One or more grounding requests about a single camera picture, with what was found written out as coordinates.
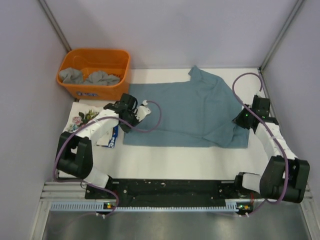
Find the white floral folded t shirt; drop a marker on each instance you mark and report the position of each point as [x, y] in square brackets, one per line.
[80, 114]

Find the teal blue t shirt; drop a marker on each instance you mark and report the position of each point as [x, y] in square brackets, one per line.
[195, 113]

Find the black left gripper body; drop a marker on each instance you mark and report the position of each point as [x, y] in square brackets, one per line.
[131, 119]

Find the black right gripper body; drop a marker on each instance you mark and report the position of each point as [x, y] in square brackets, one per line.
[243, 119]

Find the aluminium frame rail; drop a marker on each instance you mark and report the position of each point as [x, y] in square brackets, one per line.
[132, 188]

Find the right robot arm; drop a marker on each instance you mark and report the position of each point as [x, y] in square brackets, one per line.
[285, 176]

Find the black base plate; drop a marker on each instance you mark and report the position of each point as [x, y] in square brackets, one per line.
[172, 201]

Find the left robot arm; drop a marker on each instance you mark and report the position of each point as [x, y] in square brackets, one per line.
[75, 150]

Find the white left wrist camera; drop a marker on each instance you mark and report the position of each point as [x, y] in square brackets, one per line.
[142, 111]

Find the orange plastic laundry basket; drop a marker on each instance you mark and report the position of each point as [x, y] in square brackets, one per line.
[115, 62]

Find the light blue cable duct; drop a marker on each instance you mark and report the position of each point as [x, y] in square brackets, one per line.
[107, 207]

